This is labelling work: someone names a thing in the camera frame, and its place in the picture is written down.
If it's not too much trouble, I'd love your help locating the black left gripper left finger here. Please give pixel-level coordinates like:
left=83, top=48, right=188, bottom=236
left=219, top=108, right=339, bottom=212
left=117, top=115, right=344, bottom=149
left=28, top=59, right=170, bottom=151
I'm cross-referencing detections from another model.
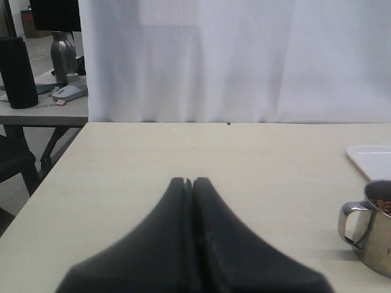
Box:
left=57, top=178, right=192, bottom=292

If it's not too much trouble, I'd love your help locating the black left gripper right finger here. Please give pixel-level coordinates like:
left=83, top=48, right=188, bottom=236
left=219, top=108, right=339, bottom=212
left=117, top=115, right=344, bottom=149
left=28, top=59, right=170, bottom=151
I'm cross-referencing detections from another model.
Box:
left=192, top=178, right=334, bottom=292

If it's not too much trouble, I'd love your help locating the steel mug with kibble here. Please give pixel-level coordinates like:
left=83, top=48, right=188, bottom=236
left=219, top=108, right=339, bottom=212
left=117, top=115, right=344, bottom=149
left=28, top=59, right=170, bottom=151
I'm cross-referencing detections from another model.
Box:
left=338, top=180, right=390, bottom=277

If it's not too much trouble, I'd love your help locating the silver metal bottle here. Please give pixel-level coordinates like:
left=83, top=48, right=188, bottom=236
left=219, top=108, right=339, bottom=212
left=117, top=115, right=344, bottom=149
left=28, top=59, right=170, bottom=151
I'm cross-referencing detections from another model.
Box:
left=50, top=32, right=78, bottom=84

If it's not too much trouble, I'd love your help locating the grey side desk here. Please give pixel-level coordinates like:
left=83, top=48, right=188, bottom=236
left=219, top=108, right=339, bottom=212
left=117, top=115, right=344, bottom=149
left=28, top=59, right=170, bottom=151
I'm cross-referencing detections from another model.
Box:
left=0, top=55, right=89, bottom=196

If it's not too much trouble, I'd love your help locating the white plastic tray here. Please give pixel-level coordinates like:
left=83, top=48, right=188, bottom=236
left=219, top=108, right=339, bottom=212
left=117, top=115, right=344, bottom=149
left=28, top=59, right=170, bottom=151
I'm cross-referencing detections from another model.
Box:
left=346, top=145, right=390, bottom=181

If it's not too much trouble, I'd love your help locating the grey computer mouse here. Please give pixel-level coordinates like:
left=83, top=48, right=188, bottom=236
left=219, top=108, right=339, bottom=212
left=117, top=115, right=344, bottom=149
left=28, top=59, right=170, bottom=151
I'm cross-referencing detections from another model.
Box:
left=51, top=82, right=88, bottom=102

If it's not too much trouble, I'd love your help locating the white curtain backdrop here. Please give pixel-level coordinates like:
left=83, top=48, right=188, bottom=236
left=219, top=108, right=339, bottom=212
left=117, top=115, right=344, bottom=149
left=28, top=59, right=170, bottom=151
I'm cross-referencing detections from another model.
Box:
left=79, top=1, right=390, bottom=123

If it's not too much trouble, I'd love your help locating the black cylindrical speaker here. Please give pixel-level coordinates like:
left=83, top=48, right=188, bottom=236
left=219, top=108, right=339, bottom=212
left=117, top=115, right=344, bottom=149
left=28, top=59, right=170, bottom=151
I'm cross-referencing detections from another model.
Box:
left=1, top=37, right=38, bottom=109

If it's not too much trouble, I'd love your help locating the black monitor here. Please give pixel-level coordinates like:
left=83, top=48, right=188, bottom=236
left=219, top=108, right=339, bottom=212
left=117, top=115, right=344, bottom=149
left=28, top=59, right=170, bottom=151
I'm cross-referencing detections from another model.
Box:
left=30, top=0, right=81, bottom=32

